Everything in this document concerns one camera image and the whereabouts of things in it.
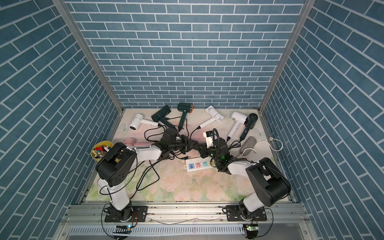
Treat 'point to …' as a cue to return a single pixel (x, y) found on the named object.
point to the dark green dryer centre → (186, 107)
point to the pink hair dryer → (132, 142)
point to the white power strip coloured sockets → (197, 164)
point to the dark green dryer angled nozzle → (160, 116)
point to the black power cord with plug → (180, 157)
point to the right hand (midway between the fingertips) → (198, 146)
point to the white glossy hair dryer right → (239, 118)
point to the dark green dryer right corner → (250, 122)
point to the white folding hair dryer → (217, 116)
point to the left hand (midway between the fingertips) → (201, 143)
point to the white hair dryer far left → (138, 119)
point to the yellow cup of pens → (100, 148)
